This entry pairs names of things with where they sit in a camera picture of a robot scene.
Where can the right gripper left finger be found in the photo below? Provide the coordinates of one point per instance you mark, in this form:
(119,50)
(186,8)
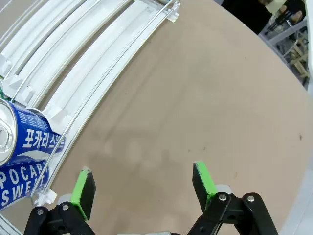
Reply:
(83,193)

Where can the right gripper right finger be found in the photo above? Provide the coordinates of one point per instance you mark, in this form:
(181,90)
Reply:
(203,186)

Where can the blue Pocari Sweat can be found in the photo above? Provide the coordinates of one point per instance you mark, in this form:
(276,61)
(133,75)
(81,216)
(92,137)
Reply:
(31,137)
(14,181)

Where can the clear acrylic can rack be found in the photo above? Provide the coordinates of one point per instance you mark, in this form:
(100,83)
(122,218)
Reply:
(97,56)

